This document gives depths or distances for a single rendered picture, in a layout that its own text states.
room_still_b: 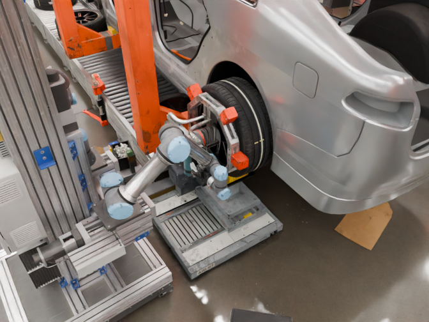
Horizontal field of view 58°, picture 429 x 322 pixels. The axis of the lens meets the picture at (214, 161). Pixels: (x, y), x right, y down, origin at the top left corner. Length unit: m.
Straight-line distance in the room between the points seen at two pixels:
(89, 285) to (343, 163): 1.71
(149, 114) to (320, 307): 1.76
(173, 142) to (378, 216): 2.13
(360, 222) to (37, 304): 2.41
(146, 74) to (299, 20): 1.10
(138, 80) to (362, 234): 2.05
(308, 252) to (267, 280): 0.40
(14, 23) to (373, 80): 1.46
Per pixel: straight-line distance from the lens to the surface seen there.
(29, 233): 2.23
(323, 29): 1.99
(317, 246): 3.13
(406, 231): 3.47
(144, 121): 2.84
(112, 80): 4.62
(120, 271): 2.72
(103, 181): 2.07
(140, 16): 2.53
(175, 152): 1.82
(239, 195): 3.06
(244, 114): 2.38
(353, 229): 3.31
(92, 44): 4.63
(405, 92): 1.86
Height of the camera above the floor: 2.41
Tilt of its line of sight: 40 degrees down
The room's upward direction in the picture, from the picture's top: straight up
